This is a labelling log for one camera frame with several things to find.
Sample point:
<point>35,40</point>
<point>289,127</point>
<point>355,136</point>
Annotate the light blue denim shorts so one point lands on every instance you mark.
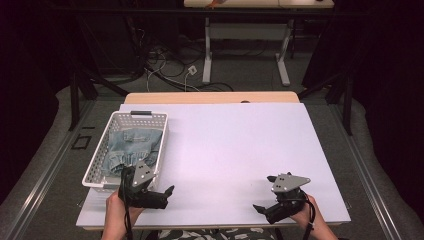
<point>133,146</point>

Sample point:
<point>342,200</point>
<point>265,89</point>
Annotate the black metal stand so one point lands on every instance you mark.
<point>74,100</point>
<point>347,106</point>

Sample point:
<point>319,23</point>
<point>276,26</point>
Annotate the person's left hand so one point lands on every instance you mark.
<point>115,210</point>

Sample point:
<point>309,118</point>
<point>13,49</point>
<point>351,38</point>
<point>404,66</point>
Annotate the white power adapter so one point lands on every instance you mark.
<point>192,70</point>

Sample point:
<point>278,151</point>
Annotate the orange object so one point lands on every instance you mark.
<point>215,3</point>

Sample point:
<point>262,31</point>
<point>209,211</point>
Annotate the white table board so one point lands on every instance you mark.
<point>233,143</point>

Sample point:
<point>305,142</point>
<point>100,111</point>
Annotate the light wooden table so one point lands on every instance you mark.
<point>213,97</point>

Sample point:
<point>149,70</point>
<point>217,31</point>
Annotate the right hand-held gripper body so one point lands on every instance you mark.
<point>288,182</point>

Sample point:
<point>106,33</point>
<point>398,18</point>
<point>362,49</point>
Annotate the white-legged background desk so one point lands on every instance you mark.
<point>207,60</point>

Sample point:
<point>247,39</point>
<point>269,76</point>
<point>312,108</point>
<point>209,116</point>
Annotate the white perforated plastic basket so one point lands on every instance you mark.
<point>96,166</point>

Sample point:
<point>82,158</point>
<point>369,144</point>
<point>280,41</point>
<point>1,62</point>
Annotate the person's patterned clothing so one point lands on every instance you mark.
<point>206,234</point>

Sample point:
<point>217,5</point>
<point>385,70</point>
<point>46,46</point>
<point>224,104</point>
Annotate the metal floor rail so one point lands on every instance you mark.
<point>50,173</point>
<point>366,173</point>

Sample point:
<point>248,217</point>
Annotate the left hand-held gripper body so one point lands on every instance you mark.
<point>143,175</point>

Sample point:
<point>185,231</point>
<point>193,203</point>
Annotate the person's right hand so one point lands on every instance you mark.
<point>305,213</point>

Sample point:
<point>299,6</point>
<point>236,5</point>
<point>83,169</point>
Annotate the dark curtain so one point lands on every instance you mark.
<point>23,83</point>
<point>390,83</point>

